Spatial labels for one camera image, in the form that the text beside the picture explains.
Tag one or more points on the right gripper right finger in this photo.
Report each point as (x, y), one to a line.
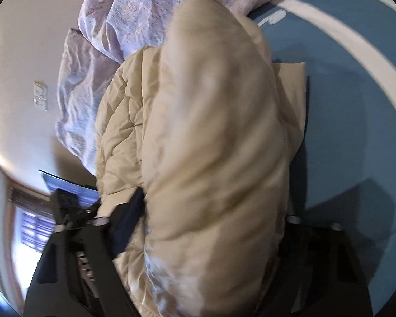
(318, 274)

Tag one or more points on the lilac floral duvet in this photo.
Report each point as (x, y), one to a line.
(108, 32)

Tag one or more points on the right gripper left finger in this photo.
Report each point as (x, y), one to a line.
(76, 275)

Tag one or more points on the white wall switch plate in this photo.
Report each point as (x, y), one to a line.
(40, 95)

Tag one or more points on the blue white music-note bedsheet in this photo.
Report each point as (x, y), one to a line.
(345, 174)

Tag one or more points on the window with grille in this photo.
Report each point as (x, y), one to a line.
(32, 223)

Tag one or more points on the cream puffer down jacket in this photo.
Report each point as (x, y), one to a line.
(207, 125)

